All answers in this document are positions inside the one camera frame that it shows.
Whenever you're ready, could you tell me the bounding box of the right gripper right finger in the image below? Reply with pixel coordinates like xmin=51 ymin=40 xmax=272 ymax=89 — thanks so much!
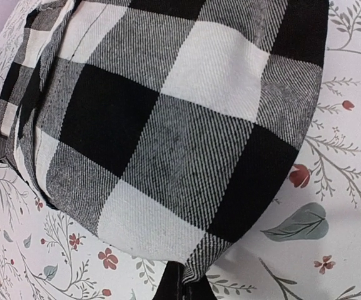
xmin=185 ymin=276 xmax=217 ymax=300

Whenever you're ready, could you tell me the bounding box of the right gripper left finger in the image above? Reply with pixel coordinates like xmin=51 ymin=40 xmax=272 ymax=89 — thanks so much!
xmin=156 ymin=261 xmax=184 ymax=300

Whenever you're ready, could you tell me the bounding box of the black white plaid shirt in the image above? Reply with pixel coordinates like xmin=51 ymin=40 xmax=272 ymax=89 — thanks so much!
xmin=0 ymin=1 xmax=329 ymax=283

